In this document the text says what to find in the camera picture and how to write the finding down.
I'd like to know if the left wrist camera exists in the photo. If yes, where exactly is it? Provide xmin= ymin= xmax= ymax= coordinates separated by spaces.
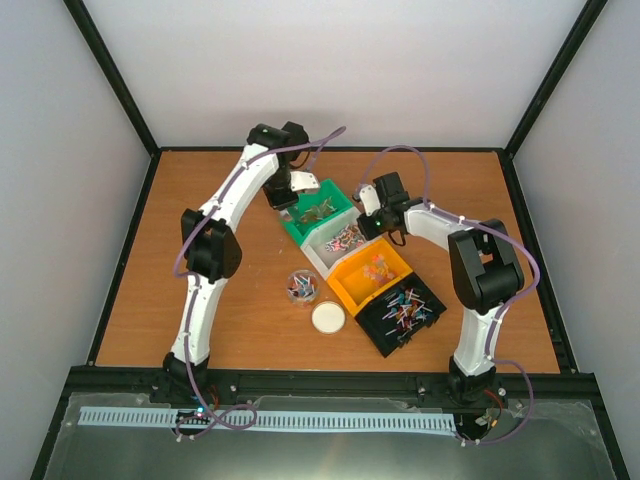
xmin=290 ymin=171 xmax=320 ymax=192

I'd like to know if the black plastic bin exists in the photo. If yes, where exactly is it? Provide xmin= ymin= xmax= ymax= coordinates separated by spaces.
xmin=355 ymin=273 xmax=447 ymax=358

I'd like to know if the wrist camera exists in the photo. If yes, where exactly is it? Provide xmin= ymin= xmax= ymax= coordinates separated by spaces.
xmin=355 ymin=184 xmax=381 ymax=217
xmin=290 ymin=171 xmax=320 ymax=192

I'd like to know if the white plastic bin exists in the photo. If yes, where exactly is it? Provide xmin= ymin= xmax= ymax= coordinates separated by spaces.
xmin=301 ymin=207 xmax=372 ymax=280

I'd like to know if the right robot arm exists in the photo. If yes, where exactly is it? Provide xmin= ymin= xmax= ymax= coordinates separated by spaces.
xmin=354 ymin=172 xmax=524 ymax=405

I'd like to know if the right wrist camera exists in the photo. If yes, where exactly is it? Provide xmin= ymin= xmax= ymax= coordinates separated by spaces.
xmin=355 ymin=184 xmax=381 ymax=217

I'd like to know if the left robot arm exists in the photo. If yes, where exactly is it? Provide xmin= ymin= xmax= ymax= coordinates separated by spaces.
xmin=163 ymin=121 xmax=309 ymax=403

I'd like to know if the white jar lid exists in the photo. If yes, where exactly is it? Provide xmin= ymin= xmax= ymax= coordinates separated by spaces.
xmin=311 ymin=301 xmax=346 ymax=334

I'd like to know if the green plastic bin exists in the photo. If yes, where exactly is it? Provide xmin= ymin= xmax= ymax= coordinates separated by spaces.
xmin=279 ymin=179 xmax=353 ymax=247

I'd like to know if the yellow plastic bin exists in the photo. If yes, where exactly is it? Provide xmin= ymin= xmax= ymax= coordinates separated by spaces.
xmin=327 ymin=238 xmax=413 ymax=316

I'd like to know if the silver metal scoop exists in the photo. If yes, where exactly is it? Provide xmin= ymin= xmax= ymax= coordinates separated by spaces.
xmin=279 ymin=210 xmax=294 ymax=223

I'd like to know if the clear glass jar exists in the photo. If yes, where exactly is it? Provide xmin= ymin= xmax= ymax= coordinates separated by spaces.
xmin=286 ymin=269 xmax=319 ymax=306

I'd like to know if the light blue cable duct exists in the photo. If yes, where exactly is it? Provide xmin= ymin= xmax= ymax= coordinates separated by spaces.
xmin=77 ymin=406 xmax=456 ymax=436

